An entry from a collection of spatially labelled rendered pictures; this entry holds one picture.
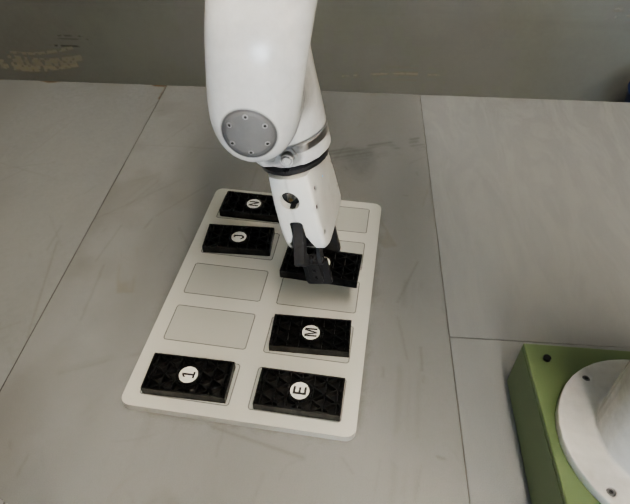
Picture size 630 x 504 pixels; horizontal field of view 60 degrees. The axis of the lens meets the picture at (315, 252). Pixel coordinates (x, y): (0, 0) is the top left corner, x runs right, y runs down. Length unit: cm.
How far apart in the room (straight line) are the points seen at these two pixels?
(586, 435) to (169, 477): 41
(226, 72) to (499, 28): 207
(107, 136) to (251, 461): 70
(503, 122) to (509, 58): 137
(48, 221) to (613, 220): 89
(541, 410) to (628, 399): 9
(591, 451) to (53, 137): 99
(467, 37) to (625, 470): 205
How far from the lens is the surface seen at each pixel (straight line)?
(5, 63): 292
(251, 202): 87
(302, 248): 60
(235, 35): 43
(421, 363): 70
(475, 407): 68
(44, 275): 87
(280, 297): 74
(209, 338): 71
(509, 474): 65
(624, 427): 56
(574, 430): 59
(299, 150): 55
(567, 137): 115
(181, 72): 260
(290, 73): 44
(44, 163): 109
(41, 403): 73
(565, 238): 92
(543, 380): 63
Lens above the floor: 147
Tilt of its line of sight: 45 degrees down
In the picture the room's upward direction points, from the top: straight up
